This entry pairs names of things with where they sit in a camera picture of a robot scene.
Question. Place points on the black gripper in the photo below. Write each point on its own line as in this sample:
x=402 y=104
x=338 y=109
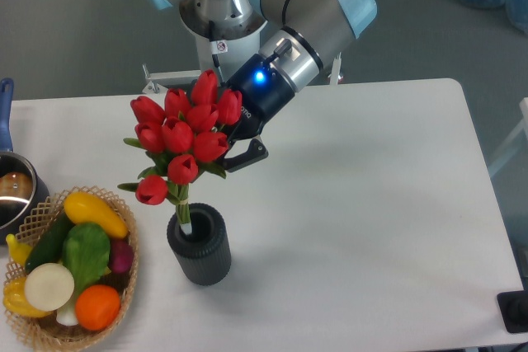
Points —
x=265 y=91

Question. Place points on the red tulip bouquet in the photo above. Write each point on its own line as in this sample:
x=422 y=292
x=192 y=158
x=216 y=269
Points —
x=184 y=138

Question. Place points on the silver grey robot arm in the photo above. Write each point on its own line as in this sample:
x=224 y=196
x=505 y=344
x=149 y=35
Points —
x=268 y=50

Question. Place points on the dark grey ribbed vase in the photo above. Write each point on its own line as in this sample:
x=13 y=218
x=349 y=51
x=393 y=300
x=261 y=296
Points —
x=204 y=255

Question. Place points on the purple red onion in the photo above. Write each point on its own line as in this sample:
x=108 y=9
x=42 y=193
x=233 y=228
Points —
x=121 y=257

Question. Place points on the yellow squash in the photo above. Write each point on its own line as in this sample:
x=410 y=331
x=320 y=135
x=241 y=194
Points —
x=82 y=207

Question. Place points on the green lettuce leaf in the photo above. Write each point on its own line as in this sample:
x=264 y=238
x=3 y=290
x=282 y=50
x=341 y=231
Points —
x=86 y=253

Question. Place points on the woven wicker basket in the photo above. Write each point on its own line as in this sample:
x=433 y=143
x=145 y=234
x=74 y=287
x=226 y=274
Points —
x=46 y=334

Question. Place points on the orange fruit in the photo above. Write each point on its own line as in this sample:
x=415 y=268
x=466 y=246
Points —
x=97 y=307

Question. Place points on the dark green cucumber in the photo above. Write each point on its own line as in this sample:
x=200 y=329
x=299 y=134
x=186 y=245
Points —
x=50 y=245

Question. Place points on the white round onion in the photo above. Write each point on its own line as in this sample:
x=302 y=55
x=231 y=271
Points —
x=49 y=286

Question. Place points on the yellow bell pepper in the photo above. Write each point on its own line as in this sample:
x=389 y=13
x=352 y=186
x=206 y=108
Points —
x=14 y=300

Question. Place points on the black device at edge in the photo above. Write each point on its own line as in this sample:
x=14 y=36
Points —
x=513 y=308

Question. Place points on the blue handled saucepan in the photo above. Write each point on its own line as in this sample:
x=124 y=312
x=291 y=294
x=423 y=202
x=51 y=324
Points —
x=21 y=187

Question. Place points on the white frame at right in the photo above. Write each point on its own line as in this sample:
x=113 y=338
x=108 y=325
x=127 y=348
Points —
x=512 y=144

